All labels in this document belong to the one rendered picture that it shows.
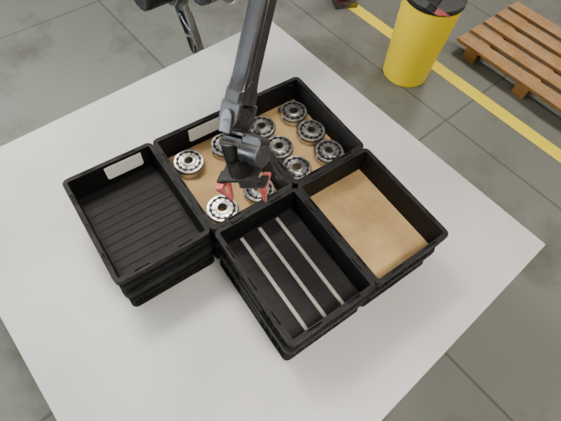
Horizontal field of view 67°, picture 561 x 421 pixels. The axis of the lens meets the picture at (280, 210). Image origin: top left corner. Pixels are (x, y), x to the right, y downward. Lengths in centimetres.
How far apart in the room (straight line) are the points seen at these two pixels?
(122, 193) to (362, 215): 80
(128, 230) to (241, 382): 58
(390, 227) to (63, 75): 245
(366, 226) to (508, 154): 178
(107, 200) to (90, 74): 180
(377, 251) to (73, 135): 125
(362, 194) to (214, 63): 97
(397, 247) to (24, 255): 123
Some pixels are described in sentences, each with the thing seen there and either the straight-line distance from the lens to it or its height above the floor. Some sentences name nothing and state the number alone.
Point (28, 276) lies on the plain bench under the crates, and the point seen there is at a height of 70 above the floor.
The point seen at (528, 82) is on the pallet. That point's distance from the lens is 345.
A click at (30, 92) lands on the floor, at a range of 322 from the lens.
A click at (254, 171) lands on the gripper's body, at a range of 110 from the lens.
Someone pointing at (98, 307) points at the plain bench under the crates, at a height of 70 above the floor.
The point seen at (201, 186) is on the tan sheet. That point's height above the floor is 83.
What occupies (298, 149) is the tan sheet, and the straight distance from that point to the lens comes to 156.
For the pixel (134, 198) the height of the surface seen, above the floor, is 83.
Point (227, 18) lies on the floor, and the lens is 352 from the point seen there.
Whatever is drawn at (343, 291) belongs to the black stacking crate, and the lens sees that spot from 132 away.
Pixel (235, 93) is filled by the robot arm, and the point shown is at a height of 133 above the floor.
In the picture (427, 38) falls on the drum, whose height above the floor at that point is 41.
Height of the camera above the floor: 204
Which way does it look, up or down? 59 degrees down
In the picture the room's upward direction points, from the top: 7 degrees clockwise
